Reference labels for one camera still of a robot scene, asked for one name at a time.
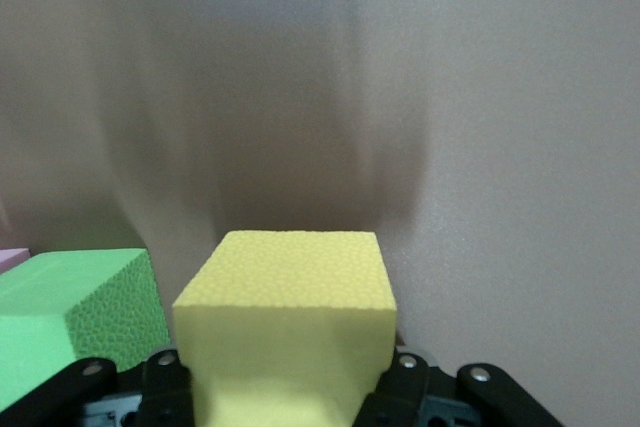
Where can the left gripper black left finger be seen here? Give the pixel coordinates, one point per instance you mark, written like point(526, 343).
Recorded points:
point(160, 392)

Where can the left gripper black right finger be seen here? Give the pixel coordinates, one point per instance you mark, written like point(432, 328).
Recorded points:
point(405, 392)

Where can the yellow foam cube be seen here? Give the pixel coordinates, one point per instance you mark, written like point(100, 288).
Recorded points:
point(285, 327)

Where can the green foam cube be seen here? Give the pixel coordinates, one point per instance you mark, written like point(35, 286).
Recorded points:
point(45, 307)

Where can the lilac foam cube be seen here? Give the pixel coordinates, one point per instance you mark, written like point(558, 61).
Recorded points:
point(11, 259)

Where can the brown table cover sheet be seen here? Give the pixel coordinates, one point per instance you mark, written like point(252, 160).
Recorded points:
point(450, 122)

